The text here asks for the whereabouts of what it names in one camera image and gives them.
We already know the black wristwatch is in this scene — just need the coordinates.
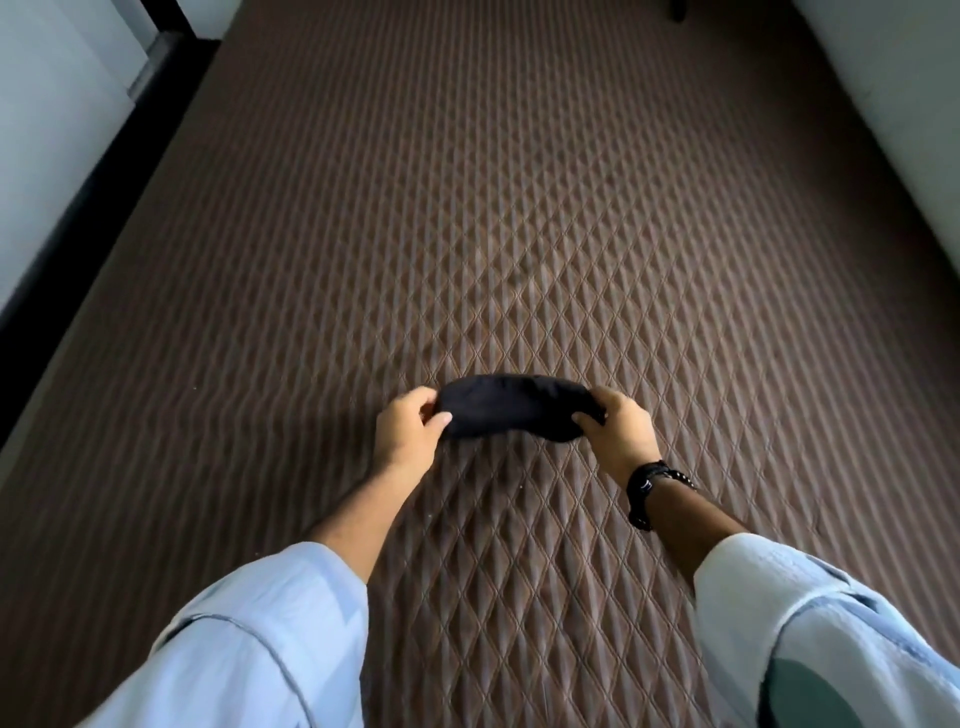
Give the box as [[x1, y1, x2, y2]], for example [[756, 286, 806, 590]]
[[625, 459, 700, 533]]

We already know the person's right hand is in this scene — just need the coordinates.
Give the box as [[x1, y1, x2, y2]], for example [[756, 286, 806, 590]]
[[571, 385, 662, 490]]

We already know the person's left forearm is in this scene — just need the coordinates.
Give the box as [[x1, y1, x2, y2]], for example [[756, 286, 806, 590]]
[[306, 457, 436, 586]]

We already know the person's left hand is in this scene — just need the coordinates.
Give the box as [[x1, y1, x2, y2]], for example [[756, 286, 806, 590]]
[[372, 386, 454, 475]]

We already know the person's right forearm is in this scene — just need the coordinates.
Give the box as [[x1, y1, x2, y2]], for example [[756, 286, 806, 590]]
[[628, 468, 751, 579]]

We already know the black cloth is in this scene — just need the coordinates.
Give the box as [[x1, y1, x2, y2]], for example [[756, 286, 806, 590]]
[[435, 375, 607, 441]]

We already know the light blue shirt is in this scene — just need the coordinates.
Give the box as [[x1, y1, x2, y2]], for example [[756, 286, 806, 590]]
[[71, 532, 960, 728]]

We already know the brown quilted mattress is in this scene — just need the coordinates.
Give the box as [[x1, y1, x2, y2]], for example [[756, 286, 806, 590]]
[[0, 0, 960, 728]]

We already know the black bed frame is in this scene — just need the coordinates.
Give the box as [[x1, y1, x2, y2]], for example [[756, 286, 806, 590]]
[[0, 0, 222, 455]]

